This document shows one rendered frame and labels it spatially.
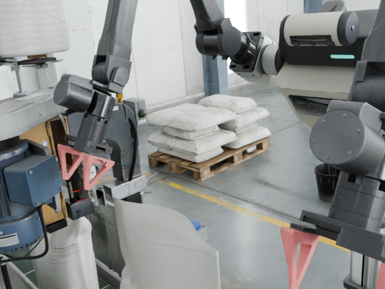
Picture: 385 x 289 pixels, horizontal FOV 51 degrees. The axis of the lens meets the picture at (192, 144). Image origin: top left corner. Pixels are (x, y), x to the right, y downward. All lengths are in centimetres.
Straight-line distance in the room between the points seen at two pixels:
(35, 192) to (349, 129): 71
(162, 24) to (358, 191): 626
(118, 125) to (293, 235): 94
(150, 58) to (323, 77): 548
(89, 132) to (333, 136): 58
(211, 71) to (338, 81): 623
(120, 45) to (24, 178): 35
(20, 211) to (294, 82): 76
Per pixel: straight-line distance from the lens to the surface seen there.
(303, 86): 111
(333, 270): 281
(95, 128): 90
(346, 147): 42
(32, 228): 107
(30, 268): 242
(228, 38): 111
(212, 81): 728
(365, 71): 52
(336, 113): 44
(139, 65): 636
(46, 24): 101
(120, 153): 138
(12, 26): 101
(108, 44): 91
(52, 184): 100
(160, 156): 455
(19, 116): 98
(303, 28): 95
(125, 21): 93
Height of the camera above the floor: 159
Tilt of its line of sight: 18 degrees down
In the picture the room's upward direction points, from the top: 5 degrees counter-clockwise
